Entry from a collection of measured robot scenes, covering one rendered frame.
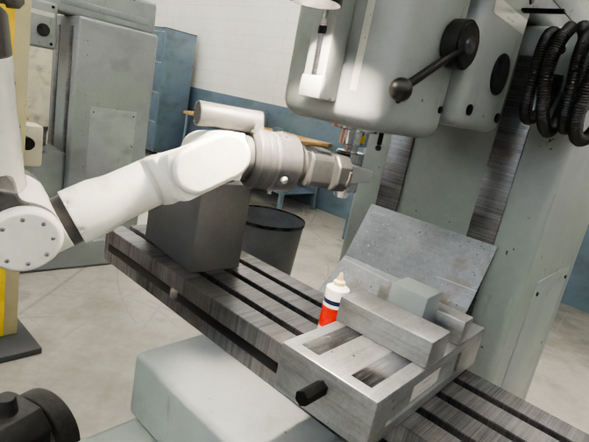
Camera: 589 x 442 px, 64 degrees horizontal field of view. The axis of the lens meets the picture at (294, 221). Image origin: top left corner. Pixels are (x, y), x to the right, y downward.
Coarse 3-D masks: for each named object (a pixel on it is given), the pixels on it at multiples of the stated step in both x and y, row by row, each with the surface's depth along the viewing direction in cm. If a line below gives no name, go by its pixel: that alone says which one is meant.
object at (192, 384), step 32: (160, 352) 80; (192, 352) 82; (224, 352) 84; (160, 384) 74; (192, 384) 73; (224, 384) 75; (256, 384) 76; (160, 416) 74; (192, 416) 68; (224, 416) 68; (256, 416) 69; (288, 416) 70
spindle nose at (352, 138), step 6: (342, 132) 75; (348, 132) 74; (354, 132) 74; (360, 132) 74; (342, 138) 75; (348, 138) 74; (354, 138) 74; (360, 138) 74; (366, 138) 75; (348, 144) 75; (354, 144) 74; (360, 144) 75; (366, 144) 76
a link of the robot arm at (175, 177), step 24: (192, 144) 59; (216, 144) 60; (240, 144) 62; (144, 168) 60; (168, 168) 59; (192, 168) 59; (216, 168) 61; (240, 168) 62; (168, 192) 60; (192, 192) 60
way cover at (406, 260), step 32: (384, 224) 114; (416, 224) 109; (352, 256) 115; (384, 256) 110; (416, 256) 106; (448, 256) 102; (480, 256) 99; (320, 288) 112; (352, 288) 109; (448, 288) 100
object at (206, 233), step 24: (216, 192) 92; (240, 192) 96; (168, 216) 100; (192, 216) 93; (216, 216) 94; (240, 216) 98; (168, 240) 101; (192, 240) 93; (216, 240) 96; (240, 240) 100; (192, 264) 94; (216, 264) 98
